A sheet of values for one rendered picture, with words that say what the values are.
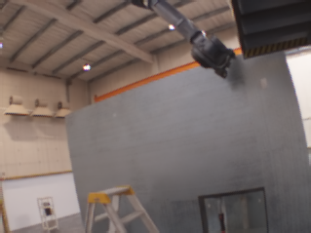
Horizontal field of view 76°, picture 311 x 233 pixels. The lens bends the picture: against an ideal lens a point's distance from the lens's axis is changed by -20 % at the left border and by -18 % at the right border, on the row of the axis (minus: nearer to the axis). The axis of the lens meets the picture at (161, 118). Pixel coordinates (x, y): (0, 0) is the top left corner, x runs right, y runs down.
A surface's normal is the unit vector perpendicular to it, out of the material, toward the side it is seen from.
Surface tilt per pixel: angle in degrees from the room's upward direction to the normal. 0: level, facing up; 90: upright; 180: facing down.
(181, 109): 90
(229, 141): 90
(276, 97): 90
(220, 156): 90
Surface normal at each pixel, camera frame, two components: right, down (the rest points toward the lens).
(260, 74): -0.51, -0.04
